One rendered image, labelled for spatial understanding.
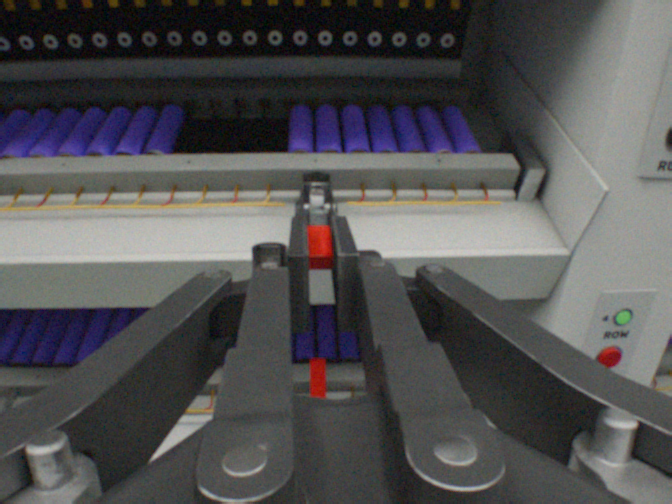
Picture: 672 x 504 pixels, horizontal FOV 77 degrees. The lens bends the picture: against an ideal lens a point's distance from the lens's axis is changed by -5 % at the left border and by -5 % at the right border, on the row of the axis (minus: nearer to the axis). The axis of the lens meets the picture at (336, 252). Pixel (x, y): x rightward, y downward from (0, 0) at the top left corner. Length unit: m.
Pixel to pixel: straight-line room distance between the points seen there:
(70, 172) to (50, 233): 0.04
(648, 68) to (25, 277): 0.38
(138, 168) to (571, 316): 0.30
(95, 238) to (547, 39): 0.32
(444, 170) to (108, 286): 0.23
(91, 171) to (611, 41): 0.31
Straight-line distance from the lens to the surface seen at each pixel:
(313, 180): 0.28
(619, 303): 0.35
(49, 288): 0.33
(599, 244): 0.32
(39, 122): 0.41
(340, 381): 0.40
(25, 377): 0.48
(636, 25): 0.29
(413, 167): 0.30
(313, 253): 0.20
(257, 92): 0.39
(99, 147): 0.35
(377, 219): 0.29
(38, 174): 0.34
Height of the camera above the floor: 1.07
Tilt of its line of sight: 26 degrees down
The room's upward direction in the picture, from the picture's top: 1 degrees clockwise
